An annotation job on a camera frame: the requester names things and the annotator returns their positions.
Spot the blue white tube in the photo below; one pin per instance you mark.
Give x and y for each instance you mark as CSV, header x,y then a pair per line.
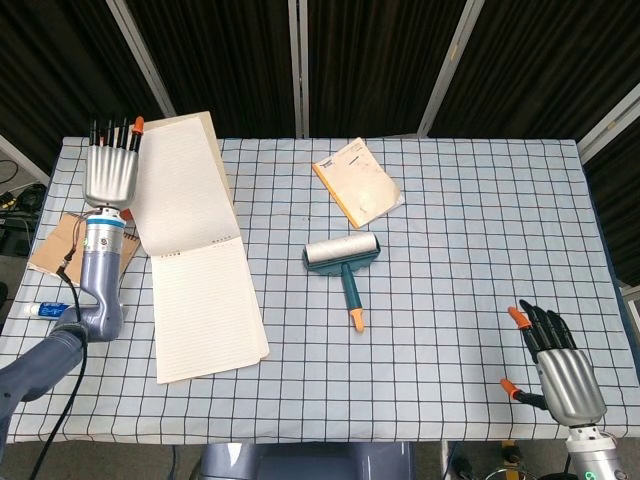
x,y
47,310

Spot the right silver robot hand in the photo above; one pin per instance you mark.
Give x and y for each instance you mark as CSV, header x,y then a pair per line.
x,y
570,385

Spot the teal lint roller orange tip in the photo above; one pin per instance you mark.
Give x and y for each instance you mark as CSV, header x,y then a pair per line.
x,y
340,252

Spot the blue checked tablecloth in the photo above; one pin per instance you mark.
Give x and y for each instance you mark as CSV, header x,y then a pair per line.
x,y
425,300

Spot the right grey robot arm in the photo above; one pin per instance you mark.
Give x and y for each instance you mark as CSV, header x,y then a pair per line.
x,y
600,455

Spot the stack of lined paper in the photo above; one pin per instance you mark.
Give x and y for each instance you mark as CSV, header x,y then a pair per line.
x,y
200,300

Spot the worn yellow-spine booklet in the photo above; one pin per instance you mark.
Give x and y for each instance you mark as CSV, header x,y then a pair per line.
x,y
362,185

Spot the brown spiral notebook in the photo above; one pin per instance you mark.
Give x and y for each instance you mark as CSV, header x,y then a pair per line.
x,y
55,245

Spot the white partition post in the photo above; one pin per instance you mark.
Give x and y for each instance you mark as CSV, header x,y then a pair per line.
x,y
607,125
450,65
298,65
142,60

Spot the grey robot torso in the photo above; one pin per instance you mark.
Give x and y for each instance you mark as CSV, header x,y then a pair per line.
x,y
305,462

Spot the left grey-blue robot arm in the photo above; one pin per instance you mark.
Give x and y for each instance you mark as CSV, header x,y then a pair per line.
x,y
97,290

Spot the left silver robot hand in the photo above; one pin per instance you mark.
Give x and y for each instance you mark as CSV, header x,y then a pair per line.
x,y
110,175

